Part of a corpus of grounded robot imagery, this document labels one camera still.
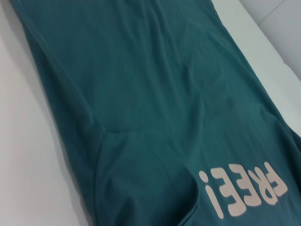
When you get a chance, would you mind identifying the teal T-shirt with FREE print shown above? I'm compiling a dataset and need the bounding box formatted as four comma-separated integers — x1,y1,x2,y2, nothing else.
11,0,301,226

